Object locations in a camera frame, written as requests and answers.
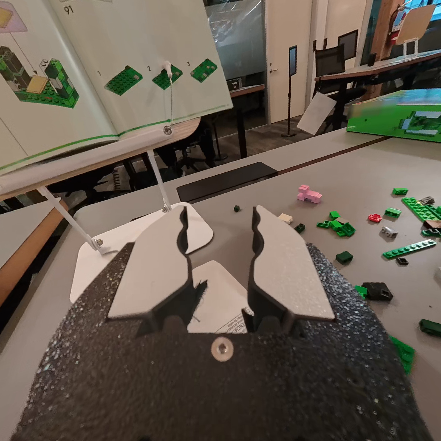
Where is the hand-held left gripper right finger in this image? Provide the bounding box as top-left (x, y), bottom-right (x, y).
top-left (243, 206), bottom-right (336, 333)

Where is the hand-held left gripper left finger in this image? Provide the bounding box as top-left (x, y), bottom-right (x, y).
top-left (107, 203), bottom-right (208, 336)

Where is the grey desk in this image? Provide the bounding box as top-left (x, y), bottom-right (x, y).
top-left (161, 127), bottom-right (441, 188)
top-left (0, 136), bottom-right (441, 441)

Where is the white book stand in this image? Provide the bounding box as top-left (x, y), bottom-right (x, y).
top-left (0, 60), bottom-right (214, 304)

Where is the green and tan brick assembly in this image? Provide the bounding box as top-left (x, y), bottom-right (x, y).
top-left (331, 217), bottom-right (356, 237)

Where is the printed paper sheet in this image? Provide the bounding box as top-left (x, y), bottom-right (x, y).
top-left (188, 260), bottom-right (249, 335)

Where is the pink toy brick pig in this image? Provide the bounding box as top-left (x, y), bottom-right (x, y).
top-left (297, 185), bottom-right (323, 204)

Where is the black office chair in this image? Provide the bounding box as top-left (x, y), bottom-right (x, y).
top-left (155, 136), bottom-right (229, 172)

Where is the long narrow green plate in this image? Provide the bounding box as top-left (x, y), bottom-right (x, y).
top-left (382, 239), bottom-right (437, 260)

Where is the wood-edged office table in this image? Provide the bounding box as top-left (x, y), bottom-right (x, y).
top-left (314, 50), bottom-right (441, 130)
top-left (227, 84), bottom-right (265, 159)
top-left (0, 199), bottom-right (69, 305)

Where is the wide green studded plate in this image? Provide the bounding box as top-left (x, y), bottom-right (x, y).
top-left (401, 196), bottom-right (441, 221)

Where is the green square baseplate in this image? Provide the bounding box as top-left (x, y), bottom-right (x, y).
top-left (389, 336), bottom-right (416, 375)

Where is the white leaning board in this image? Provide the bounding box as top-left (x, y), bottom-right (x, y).
top-left (297, 92), bottom-right (337, 135)

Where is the green toy box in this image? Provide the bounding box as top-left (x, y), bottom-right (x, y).
top-left (346, 90), bottom-right (441, 143)

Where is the brick building instruction booklet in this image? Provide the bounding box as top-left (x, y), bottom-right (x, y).
top-left (0, 0), bottom-right (234, 176)

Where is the black floor stand with screen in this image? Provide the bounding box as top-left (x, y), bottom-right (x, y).
top-left (282, 45), bottom-right (304, 138)

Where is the black mesh chair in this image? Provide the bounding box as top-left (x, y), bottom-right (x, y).
top-left (338, 30), bottom-right (359, 61)
top-left (314, 45), bottom-right (366, 104)

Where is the white door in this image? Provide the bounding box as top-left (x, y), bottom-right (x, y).
top-left (265, 0), bottom-right (316, 124)

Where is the red fire extinguisher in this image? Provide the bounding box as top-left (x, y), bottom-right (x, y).
top-left (389, 5), bottom-right (404, 45)

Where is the dark brown bracket piece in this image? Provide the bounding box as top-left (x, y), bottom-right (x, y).
top-left (362, 283), bottom-right (393, 301)

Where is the black desk cable cover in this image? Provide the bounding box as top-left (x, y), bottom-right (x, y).
top-left (176, 162), bottom-right (278, 204)

